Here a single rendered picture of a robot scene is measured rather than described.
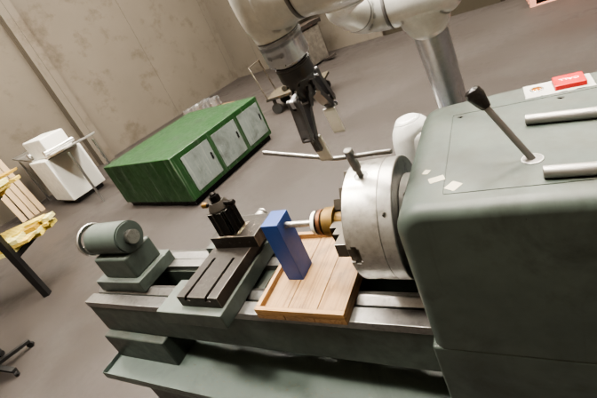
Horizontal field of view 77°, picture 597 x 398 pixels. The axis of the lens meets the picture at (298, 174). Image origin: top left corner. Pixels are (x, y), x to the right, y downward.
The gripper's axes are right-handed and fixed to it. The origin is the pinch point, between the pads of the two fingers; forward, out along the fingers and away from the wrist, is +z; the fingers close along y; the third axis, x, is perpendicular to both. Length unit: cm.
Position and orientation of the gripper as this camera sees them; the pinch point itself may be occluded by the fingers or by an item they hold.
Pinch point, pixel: (330, 137)
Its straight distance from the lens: 87.5
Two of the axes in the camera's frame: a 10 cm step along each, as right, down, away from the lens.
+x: 8.3, -0.8, -5.5
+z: 4.4, 7.1, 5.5
